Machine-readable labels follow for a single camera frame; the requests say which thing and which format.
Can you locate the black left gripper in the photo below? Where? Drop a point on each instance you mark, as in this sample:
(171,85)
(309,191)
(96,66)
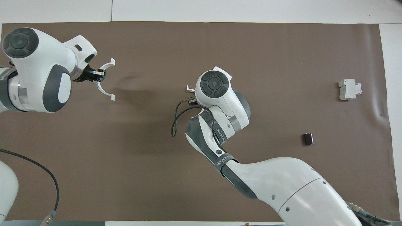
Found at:
(84,74)

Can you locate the dark brown small cylinder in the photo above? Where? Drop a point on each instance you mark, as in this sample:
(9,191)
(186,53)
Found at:
(308,139)

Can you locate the grey circuit breaker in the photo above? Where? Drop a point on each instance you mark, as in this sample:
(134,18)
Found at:
(348,89)

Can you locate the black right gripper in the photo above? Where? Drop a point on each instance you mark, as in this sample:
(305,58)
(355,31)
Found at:
(193,101)

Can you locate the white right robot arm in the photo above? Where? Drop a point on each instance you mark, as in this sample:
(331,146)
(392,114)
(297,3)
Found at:
(282,182)

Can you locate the brown table mat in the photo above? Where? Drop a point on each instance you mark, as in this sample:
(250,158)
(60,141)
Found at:
(150,56)

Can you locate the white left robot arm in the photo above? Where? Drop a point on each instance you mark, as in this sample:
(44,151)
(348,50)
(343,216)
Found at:
(37,69)

